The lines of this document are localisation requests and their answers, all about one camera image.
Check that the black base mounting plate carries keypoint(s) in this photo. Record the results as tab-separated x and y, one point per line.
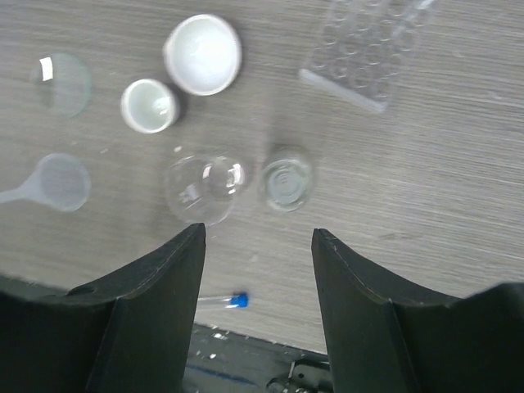
224	361

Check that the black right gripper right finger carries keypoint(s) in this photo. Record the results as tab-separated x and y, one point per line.
384	333

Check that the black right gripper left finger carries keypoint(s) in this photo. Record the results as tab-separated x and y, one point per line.
128	331

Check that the clear glass watch dish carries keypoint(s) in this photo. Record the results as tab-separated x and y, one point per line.
62	83

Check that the blue capped test tube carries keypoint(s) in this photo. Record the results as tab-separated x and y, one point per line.
238	300

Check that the small clear glass bottle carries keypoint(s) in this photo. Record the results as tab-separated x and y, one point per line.
288	178

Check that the clear glass beaker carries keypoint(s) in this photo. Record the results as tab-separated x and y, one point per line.
203	188

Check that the clear test tube rack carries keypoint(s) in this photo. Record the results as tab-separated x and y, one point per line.
364	48

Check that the small white ceramic bowl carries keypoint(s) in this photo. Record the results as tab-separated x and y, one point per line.
148	106

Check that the large white ceramic bowl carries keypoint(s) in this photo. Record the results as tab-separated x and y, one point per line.
203	55

